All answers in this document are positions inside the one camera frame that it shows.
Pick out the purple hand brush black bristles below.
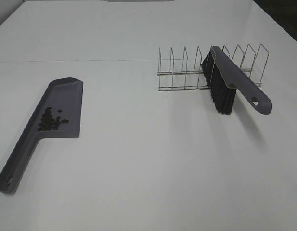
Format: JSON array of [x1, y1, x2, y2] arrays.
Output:
[[201, 46, 272, 115]]

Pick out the purple plastic dustpan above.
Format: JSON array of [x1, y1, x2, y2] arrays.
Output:
[[0, 77, 83, 194]]

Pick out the pile of coffee beans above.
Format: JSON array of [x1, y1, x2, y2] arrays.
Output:
[[37, 107, 69, 132]]

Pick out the metal wire rack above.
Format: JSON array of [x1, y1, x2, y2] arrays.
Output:
[[157, 44, 270, 91]]

